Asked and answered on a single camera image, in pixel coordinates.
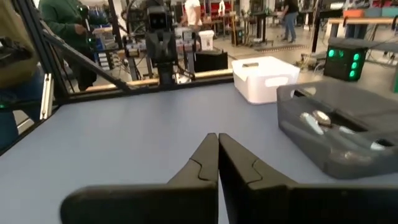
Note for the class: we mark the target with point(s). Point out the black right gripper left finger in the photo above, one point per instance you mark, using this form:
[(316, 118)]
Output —
[(155, 202)]

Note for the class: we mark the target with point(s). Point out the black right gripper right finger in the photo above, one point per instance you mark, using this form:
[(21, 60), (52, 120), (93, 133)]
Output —
[(295, 205)]

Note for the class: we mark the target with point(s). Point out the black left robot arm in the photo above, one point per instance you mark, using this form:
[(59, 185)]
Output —
[(165, 73)]

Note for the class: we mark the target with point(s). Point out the white bucket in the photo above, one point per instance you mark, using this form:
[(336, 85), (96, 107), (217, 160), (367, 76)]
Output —
[(206, 40)]

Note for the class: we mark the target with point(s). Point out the person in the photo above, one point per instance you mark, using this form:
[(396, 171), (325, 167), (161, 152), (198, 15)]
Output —
[(15, 62), (62, 21), (290, 20), (192, 14)]

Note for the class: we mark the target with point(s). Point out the black crate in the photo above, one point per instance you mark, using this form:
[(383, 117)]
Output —
[(211, 61)]

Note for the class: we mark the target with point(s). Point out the gray plastic bin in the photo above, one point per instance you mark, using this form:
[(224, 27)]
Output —
[(311, 146)]

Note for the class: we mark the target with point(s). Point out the white plastic bin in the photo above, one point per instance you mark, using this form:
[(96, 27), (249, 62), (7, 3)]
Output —
[(264, 84)]

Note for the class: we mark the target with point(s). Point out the black box with green lights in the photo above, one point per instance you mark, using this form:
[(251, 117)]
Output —
[(342, 67)]

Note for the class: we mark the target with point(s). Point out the wooden workbench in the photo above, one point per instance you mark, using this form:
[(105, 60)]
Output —
[(360, 21)]

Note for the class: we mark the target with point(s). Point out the orange box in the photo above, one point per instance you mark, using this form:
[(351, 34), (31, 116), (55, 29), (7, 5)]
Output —
[(353, 13)]

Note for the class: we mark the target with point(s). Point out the teal box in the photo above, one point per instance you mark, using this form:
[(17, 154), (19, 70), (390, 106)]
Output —
[(381, 12)]

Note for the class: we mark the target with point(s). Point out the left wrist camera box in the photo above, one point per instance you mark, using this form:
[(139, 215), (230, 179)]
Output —
[(158, 18)]

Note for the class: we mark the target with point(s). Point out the black diagonal frame strut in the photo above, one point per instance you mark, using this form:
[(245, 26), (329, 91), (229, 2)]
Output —
[(90, 63)]

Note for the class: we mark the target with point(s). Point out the black frame post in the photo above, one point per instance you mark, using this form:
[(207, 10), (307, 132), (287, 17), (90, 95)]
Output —
[(40, 49)]

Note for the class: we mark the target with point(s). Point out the silver aluminium bracket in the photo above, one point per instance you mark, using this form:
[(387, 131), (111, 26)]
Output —
[(46, 96)]

